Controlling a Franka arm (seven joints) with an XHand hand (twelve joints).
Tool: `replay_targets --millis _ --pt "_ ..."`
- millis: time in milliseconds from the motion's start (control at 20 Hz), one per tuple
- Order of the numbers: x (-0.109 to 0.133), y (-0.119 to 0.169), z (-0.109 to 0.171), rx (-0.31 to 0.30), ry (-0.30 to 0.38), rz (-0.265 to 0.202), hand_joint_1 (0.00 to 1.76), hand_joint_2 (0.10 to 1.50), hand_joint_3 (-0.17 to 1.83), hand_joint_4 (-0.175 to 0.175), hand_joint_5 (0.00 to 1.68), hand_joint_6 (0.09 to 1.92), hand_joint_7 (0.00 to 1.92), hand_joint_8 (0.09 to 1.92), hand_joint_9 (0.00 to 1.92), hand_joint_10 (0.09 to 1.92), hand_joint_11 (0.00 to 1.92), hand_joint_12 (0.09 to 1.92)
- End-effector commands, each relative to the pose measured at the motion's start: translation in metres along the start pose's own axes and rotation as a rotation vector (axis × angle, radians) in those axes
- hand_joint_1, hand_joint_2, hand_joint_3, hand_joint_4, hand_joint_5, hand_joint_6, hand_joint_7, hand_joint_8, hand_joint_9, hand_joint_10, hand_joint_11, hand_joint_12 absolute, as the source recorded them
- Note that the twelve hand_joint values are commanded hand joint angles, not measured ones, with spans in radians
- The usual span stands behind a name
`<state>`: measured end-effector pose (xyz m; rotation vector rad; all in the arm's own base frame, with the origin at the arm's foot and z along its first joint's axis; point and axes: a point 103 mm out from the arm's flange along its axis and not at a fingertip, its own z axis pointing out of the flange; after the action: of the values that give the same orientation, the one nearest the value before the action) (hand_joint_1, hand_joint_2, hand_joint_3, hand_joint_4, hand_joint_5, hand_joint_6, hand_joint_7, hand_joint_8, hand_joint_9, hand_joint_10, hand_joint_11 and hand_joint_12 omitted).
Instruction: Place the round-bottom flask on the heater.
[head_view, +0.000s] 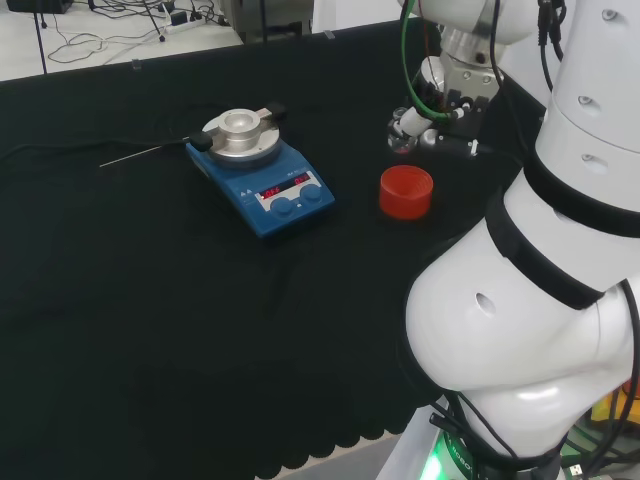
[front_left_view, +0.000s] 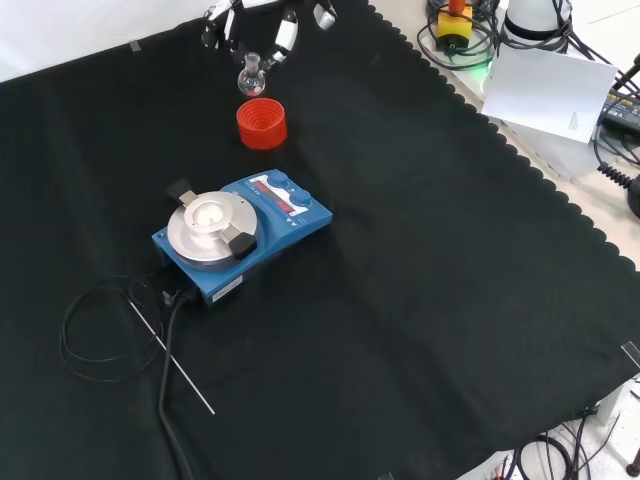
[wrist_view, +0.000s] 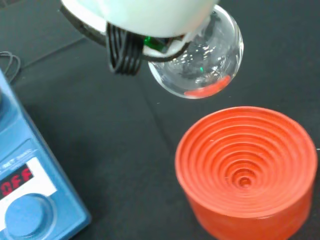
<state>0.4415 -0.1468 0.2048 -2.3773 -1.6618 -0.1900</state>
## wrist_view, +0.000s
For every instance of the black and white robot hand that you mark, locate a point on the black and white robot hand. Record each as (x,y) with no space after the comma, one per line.
(150,15)

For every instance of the blue heater with steel plate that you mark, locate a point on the blue heater with steel plate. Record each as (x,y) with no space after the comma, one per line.
(50,175)

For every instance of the black bench cloth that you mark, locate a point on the black bench cloth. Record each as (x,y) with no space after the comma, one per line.
(112,137)

